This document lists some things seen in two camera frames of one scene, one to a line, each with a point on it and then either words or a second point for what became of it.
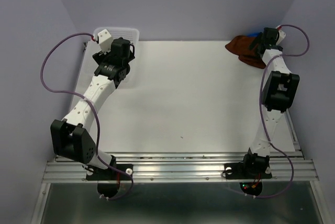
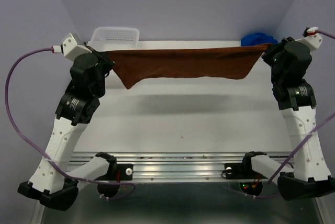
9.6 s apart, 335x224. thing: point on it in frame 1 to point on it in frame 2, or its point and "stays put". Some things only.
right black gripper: [256, 39] to [268, 56]
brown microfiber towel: [240, 45] to [133, 66]
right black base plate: [237, 170] stays put
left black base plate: [93, 173] stays put
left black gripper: [101, 57] to [102, 56]
